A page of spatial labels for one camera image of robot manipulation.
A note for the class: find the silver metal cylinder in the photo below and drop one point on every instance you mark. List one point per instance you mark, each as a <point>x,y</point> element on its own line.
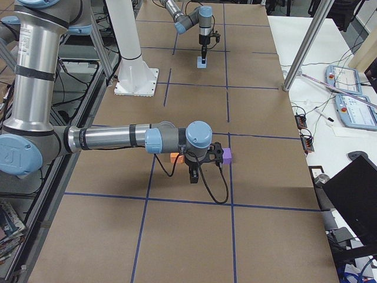
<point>320,180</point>

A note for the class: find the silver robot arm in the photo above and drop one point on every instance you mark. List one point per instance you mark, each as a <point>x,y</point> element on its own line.
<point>201,15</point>
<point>29,140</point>

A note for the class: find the lower teach pendant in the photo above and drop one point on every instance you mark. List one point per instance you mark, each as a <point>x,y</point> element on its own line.
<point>355,114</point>

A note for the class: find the lower orange connector box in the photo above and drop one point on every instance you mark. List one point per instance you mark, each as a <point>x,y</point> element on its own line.
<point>307,143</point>

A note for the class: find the upper orange connector box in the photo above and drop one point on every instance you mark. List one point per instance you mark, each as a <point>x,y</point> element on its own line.
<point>301,121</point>

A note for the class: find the black monitor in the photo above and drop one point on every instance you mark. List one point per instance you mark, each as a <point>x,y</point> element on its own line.
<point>352,192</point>

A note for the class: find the white camera pole base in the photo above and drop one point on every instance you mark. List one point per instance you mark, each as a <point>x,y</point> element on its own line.
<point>135,77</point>

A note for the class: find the black marker pen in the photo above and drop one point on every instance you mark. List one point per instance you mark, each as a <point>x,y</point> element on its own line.
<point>321,113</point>

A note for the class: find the orange block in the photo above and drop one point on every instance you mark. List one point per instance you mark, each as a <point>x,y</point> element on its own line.
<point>176,157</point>

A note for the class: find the purple block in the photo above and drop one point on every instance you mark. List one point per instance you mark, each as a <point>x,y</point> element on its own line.
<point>227,156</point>

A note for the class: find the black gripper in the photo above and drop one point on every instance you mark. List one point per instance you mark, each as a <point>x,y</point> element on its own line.
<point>192,167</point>
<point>203,41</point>

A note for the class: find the light blue foam block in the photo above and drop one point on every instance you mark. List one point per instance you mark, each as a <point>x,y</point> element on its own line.
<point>201,63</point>

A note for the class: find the stack of magazines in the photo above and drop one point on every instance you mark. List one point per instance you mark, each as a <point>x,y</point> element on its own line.
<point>12,230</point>

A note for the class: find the aluminium frame post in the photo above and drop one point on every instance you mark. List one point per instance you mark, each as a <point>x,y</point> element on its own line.
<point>314,27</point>

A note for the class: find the upper teach pendant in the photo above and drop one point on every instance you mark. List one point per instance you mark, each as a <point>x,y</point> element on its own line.
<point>344,78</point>

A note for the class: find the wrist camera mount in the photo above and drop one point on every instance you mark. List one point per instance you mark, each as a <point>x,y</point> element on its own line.
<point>214,154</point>
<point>216,36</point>

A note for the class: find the orange connector box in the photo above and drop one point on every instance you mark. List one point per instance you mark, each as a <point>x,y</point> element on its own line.
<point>307,143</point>
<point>301,121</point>

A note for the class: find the teach pendant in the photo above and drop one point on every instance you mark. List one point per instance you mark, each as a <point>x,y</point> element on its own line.
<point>344,78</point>
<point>355,114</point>

